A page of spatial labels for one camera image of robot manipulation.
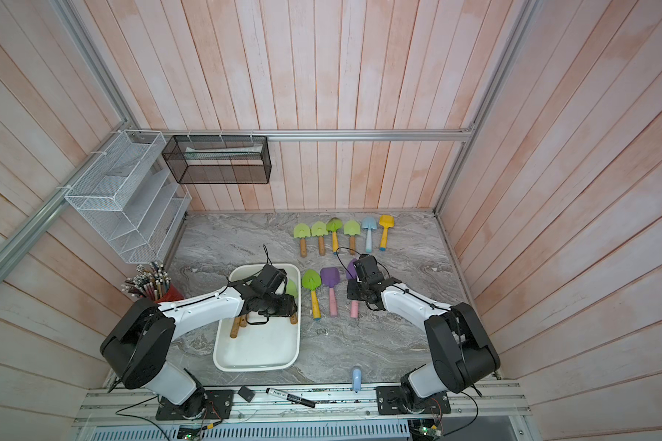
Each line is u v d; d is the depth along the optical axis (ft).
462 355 1.46
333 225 3.71
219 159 3.49
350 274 3.41
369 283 2.30
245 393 2.49
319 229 3.75
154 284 2.56
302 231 3.65
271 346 2.76
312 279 3.16
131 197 2.40
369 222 3.79
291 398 2.44
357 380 2.50
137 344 1.45
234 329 2.75
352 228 3.75
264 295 2.28
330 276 3.21
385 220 3.79
